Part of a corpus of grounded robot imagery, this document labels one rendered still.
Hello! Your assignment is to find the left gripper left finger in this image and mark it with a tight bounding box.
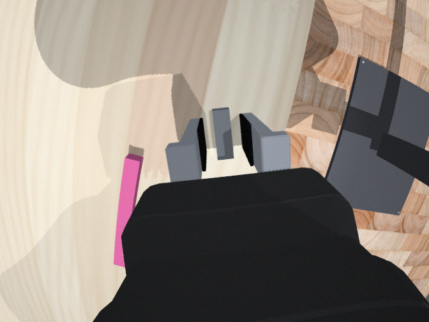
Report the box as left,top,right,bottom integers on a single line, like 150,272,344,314
165,118,207,182

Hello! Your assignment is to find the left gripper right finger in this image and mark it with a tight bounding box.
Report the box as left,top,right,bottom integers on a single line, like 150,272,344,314
239,112,291,173

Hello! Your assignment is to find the pink rod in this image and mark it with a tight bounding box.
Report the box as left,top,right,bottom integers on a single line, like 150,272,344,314
114,153,144,267

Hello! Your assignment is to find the grey rectangular rod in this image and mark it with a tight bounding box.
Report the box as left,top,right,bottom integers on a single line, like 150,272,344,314
212,107,234,160

